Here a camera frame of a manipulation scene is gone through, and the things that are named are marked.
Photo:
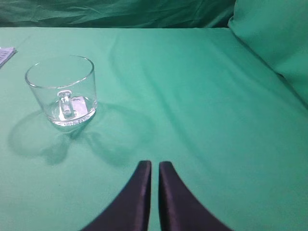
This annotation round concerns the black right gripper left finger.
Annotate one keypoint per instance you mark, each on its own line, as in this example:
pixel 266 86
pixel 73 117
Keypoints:
pixel 130 210

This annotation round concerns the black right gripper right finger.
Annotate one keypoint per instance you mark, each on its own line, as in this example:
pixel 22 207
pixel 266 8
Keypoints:
pixel 179 210

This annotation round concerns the transparent glass cup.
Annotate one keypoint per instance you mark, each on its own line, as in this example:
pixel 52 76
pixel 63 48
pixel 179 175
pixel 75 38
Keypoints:
pixel 65 88

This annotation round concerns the blue folded towel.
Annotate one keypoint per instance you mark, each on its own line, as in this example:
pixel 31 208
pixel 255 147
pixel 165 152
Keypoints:
pixel 6 54

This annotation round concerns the green backdrop cloth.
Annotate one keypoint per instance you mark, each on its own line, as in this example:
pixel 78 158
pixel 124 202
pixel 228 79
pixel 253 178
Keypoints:
pixel 275 30

